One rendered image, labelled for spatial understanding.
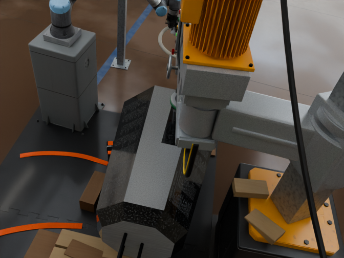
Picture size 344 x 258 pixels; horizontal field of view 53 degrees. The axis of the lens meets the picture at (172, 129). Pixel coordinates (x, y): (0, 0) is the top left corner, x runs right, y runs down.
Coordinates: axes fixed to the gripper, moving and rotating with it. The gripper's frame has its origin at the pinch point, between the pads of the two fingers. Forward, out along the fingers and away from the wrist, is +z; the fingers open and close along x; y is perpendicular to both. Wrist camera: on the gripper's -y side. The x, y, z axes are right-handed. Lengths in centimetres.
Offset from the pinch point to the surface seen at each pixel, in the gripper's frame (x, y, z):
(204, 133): 143, 66, -53
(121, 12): -78, 17, 22
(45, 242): 111, 153, 58
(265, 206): 173, 33, -4
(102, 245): 134, 120, 49
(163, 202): 148, 87, -8
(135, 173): 123, 93, -7
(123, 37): -75, 16, 51
